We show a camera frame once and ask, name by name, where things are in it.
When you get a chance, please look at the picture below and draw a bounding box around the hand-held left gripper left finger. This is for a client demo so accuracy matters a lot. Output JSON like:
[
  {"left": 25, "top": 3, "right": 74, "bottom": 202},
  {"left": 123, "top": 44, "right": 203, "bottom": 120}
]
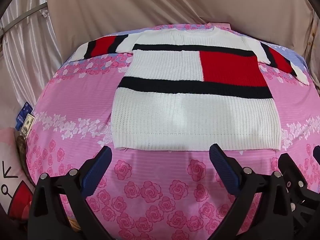
[{"left": 29, "top": 146, "right": 113, "bottom": 240}]

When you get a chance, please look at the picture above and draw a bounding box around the cartoon print pillow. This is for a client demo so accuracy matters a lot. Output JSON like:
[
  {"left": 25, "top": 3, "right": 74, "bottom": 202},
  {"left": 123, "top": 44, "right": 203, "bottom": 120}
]
[{"left": 0, "top": 127, "right": 36, "bottom": 227}]

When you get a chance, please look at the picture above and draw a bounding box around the pink floral bed sheet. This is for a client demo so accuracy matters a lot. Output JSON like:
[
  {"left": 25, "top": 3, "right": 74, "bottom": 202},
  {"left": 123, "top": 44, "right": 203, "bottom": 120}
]
[{"left": 25, "top": 22, "right": 320, "bottom": 240}]

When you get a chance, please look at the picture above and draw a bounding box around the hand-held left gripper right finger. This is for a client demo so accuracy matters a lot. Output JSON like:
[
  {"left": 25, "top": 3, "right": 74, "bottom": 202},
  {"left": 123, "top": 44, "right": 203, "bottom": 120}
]
[{"left": 209, "top": 143, "right": 293, "bottom": 240}]

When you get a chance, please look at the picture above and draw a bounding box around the pink pillow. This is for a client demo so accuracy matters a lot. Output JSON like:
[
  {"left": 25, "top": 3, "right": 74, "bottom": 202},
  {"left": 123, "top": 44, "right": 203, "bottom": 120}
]
[{"left": 214, "top": 22, "right": 232, "bottom": 31}]

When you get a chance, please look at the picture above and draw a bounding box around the brown patterned cloth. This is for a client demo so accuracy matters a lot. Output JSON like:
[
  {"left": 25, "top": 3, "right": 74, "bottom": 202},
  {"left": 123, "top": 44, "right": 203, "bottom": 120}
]
[{"left": 16, "top": 134, "right": 33, "bottom": 189}]

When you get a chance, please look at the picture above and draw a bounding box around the silver satin curtain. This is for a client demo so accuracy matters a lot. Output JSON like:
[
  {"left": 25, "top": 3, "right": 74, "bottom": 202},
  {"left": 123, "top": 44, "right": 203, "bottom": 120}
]
[{"left": 0, "top": 0, "right": 64, "bottom": 130}]

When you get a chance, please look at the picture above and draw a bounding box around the white red black knit sweater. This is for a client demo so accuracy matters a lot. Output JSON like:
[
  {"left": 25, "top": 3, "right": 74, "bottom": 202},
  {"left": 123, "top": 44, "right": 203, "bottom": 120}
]
[{"left": 69, "top": 22, "right": 310, "bottom": 153}]

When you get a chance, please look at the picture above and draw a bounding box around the white printed card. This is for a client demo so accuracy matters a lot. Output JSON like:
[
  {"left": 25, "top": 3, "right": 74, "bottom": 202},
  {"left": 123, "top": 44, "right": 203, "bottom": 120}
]
[{"left": 21, "top": 114, "right": 35, "bottom": 137}]

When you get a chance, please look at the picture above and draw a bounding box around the blue packet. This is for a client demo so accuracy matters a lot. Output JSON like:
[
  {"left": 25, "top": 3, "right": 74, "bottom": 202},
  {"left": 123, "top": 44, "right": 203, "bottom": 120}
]
[{"left": 16, "top": 102, "right": 34, "bottom": 130}]

